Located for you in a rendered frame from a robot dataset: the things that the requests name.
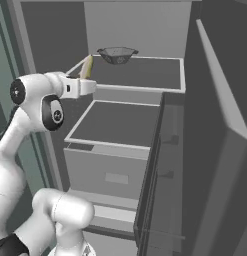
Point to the grey fridge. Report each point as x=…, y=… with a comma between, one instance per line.
x=138, y=26

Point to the white-rimmed grey fridge shelf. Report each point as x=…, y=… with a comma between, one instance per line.
x=118, y=123
x=138, y=71

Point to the dark grey door bin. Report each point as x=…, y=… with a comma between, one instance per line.
x=161, y=186

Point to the grey fridge drawer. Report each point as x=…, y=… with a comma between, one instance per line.
x=108, y=173

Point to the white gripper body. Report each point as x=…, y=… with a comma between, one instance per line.
x=87, y=87

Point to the dark grey colander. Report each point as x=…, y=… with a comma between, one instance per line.
x=117, y=54

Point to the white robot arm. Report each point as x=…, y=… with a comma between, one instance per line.
x=18, y=140

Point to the grey fridge door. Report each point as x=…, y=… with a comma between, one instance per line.
x=221, y=160

